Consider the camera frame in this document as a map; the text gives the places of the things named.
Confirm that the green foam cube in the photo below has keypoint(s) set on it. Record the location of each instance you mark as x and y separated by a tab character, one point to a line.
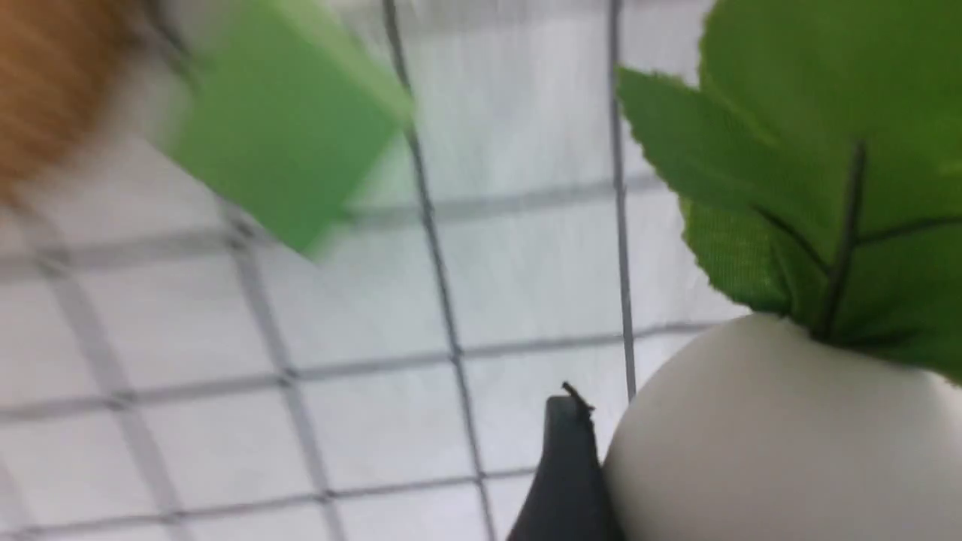
285	116

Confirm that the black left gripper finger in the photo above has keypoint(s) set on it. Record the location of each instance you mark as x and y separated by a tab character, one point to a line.
568	498

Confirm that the white black grid tablecloth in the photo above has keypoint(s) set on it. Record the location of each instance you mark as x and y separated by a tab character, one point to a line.
170	372

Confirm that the white toy radish with leaves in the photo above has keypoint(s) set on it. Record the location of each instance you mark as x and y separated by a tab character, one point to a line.
816	162

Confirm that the woven wicker basket green lining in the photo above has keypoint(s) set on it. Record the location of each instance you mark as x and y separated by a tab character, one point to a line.
59	63

